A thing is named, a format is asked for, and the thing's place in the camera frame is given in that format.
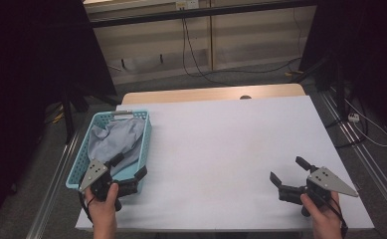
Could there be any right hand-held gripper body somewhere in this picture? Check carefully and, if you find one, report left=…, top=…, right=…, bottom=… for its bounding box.
left=278, top=166, right=359, bottom=217

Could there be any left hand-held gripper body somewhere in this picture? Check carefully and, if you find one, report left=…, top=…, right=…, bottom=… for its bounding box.
left=79, top=158, right=139, bottom=212

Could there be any turquoise plastic basket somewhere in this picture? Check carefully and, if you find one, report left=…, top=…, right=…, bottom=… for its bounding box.
left=65, top=110, right=153, bottom=196

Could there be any light blue tank top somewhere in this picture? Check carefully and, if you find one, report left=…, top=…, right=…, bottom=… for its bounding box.
left=87, top=119, right=147, bottom=176

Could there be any person's right hand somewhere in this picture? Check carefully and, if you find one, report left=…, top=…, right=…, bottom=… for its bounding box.
left=299, top=192, right=343, bottom=230

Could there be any person's left hand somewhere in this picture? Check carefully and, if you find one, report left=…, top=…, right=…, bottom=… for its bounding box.
left=85, top=182, right=119, bottom=230

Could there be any white table cover sheet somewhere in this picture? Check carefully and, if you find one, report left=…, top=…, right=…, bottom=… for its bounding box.
left=75, top=95, right=375, bottom=232

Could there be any light wooden table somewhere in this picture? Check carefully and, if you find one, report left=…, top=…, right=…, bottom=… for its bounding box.
left=120, top=83, right=306, bottom=106

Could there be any yellow floor marker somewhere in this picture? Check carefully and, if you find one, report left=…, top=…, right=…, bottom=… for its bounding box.
left=284, top=69, right=305, bottom=78

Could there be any black curtain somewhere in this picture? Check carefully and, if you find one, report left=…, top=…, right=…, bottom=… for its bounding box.
left=0, top=0, right=117, bottom=231
left=298, top=0, right=387, bottom=140

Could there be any black horizontal beam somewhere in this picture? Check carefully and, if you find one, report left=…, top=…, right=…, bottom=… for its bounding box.
left=90, top=0, right=318, bottom=29

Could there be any right hand-held gripper black cable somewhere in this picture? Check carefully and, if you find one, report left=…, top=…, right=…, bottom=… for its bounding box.
left=316, top=188, right=348, bottom=239

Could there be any aluminium floor rail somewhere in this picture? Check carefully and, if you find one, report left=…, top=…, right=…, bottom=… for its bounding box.
left=26, top=132, right=82, bottom=239
left=318, top=88, right=387, bottom=227

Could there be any black floor cable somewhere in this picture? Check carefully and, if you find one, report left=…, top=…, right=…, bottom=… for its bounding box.
left=324, top=99, right=370, bottom=149

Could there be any yellow floor cable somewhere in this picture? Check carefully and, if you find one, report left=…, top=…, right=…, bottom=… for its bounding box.
left=51, top=104, right=66, bottom=125

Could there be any white floor cable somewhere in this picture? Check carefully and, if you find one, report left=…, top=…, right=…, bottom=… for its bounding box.
left=343, top=98, right=387, bottom=148

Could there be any black wall cable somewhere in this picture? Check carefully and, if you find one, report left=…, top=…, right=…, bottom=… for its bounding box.
left=180, top=16, right=239, bottom=88
left=182, top=16, right=302, bottom=78

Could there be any white wall socket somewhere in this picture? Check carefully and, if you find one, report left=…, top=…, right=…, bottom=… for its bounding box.
left=175, top=0, right=201, bottom=10

